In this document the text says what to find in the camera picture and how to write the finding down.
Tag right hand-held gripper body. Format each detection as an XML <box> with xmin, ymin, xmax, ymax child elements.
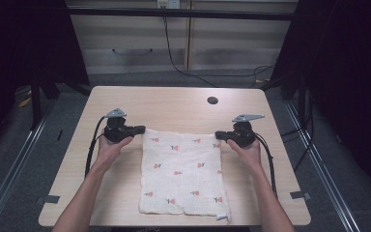
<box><xmin>224</xmin><ymin>113</ymin><xmax>266</xmax><ymax>149</ymax></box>

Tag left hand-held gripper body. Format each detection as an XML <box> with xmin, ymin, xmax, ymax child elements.
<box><xmin>102</xmin><ymin>107</ymin><xmax>137</xmax><ymax>144</ymax></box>

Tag white cloth with flower print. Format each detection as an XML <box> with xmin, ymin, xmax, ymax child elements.
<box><xmin>137</xmin><ymin>128</ymin><xmax>233</xmax><ymax>223</ymax></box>

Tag person's right hand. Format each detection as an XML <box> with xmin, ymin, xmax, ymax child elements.
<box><xmin>226</xmin><ymin>138</ymin><xmax>263</xmax><ymax>175</ymax></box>

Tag person's left hand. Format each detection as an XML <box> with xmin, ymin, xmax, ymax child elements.
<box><xmin>91</xmin><ymin>133</ymin><xmax>135</xmax><ymax>177</ymax></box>

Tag grey tape strip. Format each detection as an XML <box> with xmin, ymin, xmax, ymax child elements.
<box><xmin>35</xmin><ymin>194</ymin><xmax>61</xmax><ymax>205</ymax></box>
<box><xmin>290</xmin><ymin>190</ymin><xmax>312</xmax><ymax>201</ymax></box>

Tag black stand leg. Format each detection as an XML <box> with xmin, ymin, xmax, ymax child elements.
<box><xmin>29</xmin><ymin>76</ymin><xmax>43</xmax><ymax>131</ymax></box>

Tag pale wooden cabinet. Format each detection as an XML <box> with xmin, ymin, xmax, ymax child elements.
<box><xmin>65</xmin><ymin>0</ymin><xmax>299</xmax><ymax>75</ymax></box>

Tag yellow floor object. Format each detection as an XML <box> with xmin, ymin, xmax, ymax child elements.
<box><xmin>17</xmin><ymin>96</ymin><xmax>33</xmax><ymax>108</ymax></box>

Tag dark curtain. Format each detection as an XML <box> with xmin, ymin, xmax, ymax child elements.
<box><xmin>269</xmin><ymin>0</ymin><xmax>371</xmax><ymax>202</ymax></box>
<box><xmin>0</xmin><ymin>0</ymin><xmax>90</xmax><ymax>160</ymax></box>

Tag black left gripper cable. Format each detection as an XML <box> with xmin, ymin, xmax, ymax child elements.
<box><xmin>84</xmin><ymin>115</ymin><xmax>108</xmax><ymax>179</ymax></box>

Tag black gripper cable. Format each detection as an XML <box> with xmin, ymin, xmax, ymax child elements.
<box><xmin>254</xmin><ymin>132</ymin><xmax>278</xmax><ymax>197</ymax></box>
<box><xmin>84</xmin><ymin>115</ymin><xmax>108</xmax><ymax>179</ymax></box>

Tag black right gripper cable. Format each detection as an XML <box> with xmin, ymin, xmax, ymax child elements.
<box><xmin>254</xmin><ymin>132</ymin><xmax>278</xmax><ymax>197</ymax></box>

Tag black floor cables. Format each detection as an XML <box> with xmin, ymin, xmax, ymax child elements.
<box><xmin>279</xmin><ymin>93</ymin><xmax>316</xmax><ymax>172</ymax></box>

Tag black power cable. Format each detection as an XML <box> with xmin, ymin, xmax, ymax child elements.
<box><xmin>162</xmin><ymin>8</ymin><xmax>275</xmax><ymax>89</ymax></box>

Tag dark cabinet handle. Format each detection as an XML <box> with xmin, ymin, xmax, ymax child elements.
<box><xmin>111</xmin><ymin>47</ymin><xmax>154</xmax><ymax>55</ymax></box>

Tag metal floor rail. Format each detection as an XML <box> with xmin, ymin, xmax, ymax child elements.
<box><xmin>0</xmin><ymin>104</ymin><xmax>54</xmax><ymax>232</ymax></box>
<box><xmin>284</xmin><ymin>101</ymin><xmax>362</xmax><ymax>232</ymax></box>

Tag black horizontal frame bar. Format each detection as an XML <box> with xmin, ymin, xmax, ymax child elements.
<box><xmin>66</xmin><ymin>7</ymin><xmax>296</xmax><ymax>21</ymax></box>

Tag white wall power outlet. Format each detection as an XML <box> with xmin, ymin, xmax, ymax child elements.
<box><xmin>157</xmin><ymin>0</ymin><xmax>182</xmax><ymax>10</ymax></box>

